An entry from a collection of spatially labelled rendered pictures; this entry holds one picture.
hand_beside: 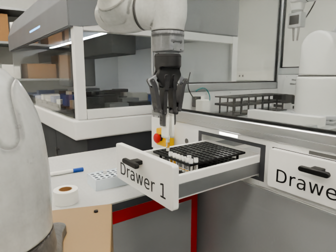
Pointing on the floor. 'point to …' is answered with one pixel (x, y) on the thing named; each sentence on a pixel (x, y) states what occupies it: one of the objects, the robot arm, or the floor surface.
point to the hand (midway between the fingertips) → (167, 125)
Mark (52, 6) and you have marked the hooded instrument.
